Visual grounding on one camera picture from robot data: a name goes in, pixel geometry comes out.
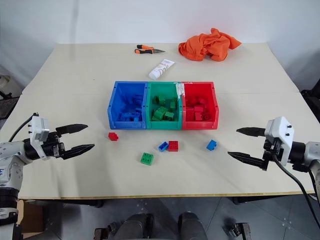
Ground square green building block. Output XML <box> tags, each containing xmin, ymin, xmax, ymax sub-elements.
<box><xmin>139</xmin><ymin>151</ymin><xmax>156</xmax><ymax>167</ymax></box>

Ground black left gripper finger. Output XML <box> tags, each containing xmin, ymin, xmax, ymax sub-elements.
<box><xmin>61</xmin><ymin>143</ymin><xmax>96</xmax><ymax>161</ymax></box>
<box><xmin>55</xmin><ymin>123</ymin><xmax>89</xmax><ymax>137</ymax></box>

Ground black background equipment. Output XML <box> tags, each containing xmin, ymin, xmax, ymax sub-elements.
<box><xmin>300</xmin><ymin>88</ymin><xmax>320</xmax><ymax>119</ymax></box>

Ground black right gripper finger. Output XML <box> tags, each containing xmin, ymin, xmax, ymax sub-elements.
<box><xmin>235</xmin><ymin>126</ymin><xmax>267</xmax><ymax>138</ymax></box>
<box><xmin>227</xmin><ymin>151</ymin><xmax>270</xmax><ymax>172</ymax></box>

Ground red plastic bin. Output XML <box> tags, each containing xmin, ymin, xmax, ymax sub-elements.
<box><xmin>181</xmin><ymin>80</ymin><xmax>221</xmax><ymax>131</ymax></box>

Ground white squeeze tube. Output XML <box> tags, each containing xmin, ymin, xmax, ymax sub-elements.
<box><xmin>148</xmin><ymin>58</ymin><xmax>176</xmax><ymax>81</ymax></box>

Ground square red building block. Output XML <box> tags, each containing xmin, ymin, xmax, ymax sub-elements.
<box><xmin>167</xmin><ymin>140</ymin><xmax>180</xmax><ymax>153</ymax></box>

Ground dark rounded shape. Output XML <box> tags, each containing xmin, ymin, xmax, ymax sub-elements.
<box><xmin>119</xmin><ymin>212</ymin><xmax>155</xmax><ymax>240</ymax></box>

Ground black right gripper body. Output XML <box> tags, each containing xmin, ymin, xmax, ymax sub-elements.
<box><xmin>262</xmin><ymin>136</ymin><xmax>284</xmax><ymax>161</ymax></box>

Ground orange black pliers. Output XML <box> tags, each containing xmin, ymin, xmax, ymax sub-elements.
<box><xmin>134</xmin><ymin>44</ymin><xmax>167</xmax><ymax>55</ymax></box>

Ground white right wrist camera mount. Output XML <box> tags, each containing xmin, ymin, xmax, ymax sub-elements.
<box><xmin>264</xmin><ymin>116</ymin><xmax>295</xmax><ymax>167</ymax></box>

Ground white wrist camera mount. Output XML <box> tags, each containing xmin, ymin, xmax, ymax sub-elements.
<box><xmin>28</xmin><ymin>115</ymin><xmax>51</xmax><ymax>161</ymax></box>
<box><xmin>264</xmin><ymin>116</ymin><xmax>295</xmax><ymax>167</ymax></box>

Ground black floor bracket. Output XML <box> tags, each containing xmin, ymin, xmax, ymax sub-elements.
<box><xmin>225</xmin><ymin>221</ymin><xmax>253</xmax><ymax>238</ymax></box>
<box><xmin>94</xmin><ymin>221</ymin><xmax>121</xmax><ymax>240</ymax></box>

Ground small blue building block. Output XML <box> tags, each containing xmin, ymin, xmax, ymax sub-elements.
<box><xmin>157</xmin><ymin>141</ymin><xmax>170</xmax><ymax>153</ymax></box>
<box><xmin>206</xmin><ymin>139</ymin><xmax>218</xmax><ymax>152</ymax></box>

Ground green plastic bin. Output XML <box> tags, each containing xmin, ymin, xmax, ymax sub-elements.
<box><xmin>146</xmin><ymin>81</ymin><xmax>185</xmax><ymax>131</ymax></box>

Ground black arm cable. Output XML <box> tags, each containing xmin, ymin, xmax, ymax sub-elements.
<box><xmin>271</xmin><ymin>152</ymin><xmax>320</xmax><ymax>227</ymax></box>
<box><xmin>8</xmin><ymin>112</ymin><xmax>41</xmax><ymax>143</ymax></box>

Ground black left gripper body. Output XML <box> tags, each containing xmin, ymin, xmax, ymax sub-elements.
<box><xmin>41</xmin><ymin>131</ymin><xmax>67</xmax><ymax>160</ymax></box>

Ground blue plastic bin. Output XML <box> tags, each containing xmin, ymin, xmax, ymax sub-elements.
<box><xmin>107</xmin><ymin>80</ymin><xmax>149</xmax><ymax>131</ymax></box>

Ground brown cardboard box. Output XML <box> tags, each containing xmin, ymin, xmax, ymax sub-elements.
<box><xmin>15</xmin><ymin>199</ymin><xmax>46</xmax><ymax>235</ymax></box>

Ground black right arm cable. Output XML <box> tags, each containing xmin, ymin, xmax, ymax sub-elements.
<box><xmin>271</xmin><ymin>152</ymin><xmax>320</xmax><ymax>227</ymax></box>

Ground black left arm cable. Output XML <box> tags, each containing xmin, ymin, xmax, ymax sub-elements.
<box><xmin>8</xmin><ymin>112</ymin><xmax>41</xmax><ymax>143</ymax></box>

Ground dark background stand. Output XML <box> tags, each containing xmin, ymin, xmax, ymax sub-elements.
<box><xmin>0</xmin><ymin>73</ymin><xmax>20</xmax><ymax>121</ymax></box>

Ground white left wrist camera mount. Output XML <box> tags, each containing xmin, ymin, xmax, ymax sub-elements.
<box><xmin>28</xmin><ymin>115</ymin><xmax>51</xmax><ymax>161</ymax></box>

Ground crumpled orange cloth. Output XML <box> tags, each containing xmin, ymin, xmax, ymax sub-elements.
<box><xmin>177</xmin><ymin>27</ymin><xmax>243</xmax><ymax>62</ymax></box>

